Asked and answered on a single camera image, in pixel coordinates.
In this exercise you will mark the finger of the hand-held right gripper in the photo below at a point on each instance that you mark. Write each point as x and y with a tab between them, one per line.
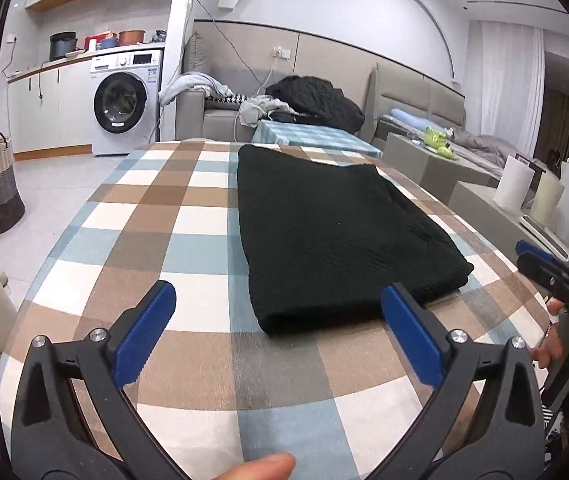
544	272
532	249

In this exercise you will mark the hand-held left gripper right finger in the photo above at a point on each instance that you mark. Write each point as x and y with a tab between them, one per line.
409	335

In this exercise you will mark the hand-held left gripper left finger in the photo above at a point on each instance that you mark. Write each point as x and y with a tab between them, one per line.
144	330

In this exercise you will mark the black t-shirt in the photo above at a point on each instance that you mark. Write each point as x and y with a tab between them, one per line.
334	230

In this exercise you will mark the person's right hand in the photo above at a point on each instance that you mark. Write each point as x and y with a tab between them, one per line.
547	355

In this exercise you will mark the person's left hand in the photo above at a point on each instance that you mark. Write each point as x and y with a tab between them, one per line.
259	467

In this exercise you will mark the white flat device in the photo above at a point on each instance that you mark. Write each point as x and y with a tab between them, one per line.
544	235

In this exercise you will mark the cream paper towel roll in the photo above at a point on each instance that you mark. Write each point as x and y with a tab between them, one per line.
547	200

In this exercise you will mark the grey low ledge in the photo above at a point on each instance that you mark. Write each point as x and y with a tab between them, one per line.
479	210

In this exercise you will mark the white paper towel roll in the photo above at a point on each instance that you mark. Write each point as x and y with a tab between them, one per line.
514	182

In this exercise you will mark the checked tablecloth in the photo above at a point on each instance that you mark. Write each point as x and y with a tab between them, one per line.
189	240

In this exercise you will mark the grey duvet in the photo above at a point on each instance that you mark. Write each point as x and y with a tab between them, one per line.
479	147

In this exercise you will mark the grey bedside cabinet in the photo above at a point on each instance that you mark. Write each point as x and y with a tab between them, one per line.
424	175

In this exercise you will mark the brown curtain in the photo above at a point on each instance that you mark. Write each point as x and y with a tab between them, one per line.
559	120

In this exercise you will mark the lime green toy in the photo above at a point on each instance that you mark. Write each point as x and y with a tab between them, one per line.
437	140

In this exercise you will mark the white curtain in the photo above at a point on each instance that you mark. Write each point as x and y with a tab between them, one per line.
512	85

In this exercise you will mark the blue pillow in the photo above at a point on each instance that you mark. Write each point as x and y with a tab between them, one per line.
412	119

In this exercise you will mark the beige padded headboard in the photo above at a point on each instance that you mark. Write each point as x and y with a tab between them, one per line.
414	95

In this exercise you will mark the white stool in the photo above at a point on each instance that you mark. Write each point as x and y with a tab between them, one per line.
199	139

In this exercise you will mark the grey sofa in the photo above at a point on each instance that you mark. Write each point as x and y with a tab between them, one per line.
214	125

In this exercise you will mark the teal checked table cover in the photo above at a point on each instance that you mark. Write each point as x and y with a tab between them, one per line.
314	137

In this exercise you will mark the white washing machine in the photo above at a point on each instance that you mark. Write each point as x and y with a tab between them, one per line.
124	105

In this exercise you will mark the white base cabinet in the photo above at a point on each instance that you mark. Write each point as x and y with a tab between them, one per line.
49	110

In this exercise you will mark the houndstooth pillow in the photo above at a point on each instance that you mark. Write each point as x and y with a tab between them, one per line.
227	100

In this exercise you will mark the pale grey garment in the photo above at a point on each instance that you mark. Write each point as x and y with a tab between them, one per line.
259	110

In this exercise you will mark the black flat case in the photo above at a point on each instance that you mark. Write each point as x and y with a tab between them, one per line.
289	117

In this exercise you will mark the light grey blanket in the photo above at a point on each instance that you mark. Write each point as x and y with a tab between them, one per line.
192	85

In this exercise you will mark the black quilted jacket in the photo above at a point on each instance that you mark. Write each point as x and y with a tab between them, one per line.
314	100

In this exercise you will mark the grey cushion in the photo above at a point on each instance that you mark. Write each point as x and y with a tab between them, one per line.
198	52

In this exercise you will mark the red container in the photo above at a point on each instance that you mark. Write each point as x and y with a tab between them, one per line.
93	42

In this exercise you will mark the brown pot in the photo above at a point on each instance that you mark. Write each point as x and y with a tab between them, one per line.
132	36

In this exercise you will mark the black cooking pot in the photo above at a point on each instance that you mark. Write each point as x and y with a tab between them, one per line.
63	46

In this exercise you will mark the white wall socket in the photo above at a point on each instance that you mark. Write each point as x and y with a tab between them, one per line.
281	52

